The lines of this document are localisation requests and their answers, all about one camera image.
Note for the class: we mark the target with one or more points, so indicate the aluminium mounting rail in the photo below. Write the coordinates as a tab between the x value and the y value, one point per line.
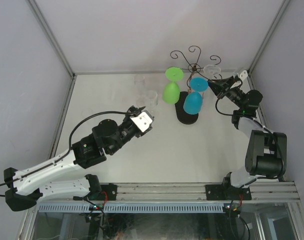
261	192

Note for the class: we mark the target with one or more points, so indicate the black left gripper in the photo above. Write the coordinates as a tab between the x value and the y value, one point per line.
132	108

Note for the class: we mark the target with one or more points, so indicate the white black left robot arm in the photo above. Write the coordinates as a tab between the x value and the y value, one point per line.
39	183

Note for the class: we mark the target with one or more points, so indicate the clear flute glass front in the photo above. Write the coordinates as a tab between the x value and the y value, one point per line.
211	73

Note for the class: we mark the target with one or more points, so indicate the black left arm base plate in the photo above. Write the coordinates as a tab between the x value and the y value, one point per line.
108	193

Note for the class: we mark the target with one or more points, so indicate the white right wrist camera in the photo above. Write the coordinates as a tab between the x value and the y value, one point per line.
239	75

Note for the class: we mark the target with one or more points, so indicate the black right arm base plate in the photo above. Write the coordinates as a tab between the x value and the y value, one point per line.
218	192

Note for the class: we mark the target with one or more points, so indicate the blue plastic wine glass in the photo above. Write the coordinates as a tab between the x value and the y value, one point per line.
194	100

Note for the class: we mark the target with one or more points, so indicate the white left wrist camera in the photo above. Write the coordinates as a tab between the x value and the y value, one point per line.
143	121

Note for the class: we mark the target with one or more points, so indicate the blue slotted cable duct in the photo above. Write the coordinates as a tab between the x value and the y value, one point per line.
133	208

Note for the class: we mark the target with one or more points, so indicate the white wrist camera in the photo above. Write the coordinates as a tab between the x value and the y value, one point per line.
239	75
143	121

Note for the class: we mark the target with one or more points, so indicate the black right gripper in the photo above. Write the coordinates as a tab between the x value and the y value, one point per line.
219	85

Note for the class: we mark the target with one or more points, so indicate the clear tall champagne flute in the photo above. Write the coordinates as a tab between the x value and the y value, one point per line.
140	84

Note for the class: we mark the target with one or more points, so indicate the green plastic wine glass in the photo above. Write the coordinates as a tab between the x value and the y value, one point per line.
171	92

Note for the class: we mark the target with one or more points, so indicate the clear wine glass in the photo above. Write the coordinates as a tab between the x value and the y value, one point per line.
151	100

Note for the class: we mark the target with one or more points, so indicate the clear glass left rear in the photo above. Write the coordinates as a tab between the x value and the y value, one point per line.
87	113

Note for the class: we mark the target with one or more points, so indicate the metal wine glass rack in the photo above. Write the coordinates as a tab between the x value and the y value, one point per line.
193	68

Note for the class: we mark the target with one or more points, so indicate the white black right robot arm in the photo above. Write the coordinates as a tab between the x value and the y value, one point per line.
266	155

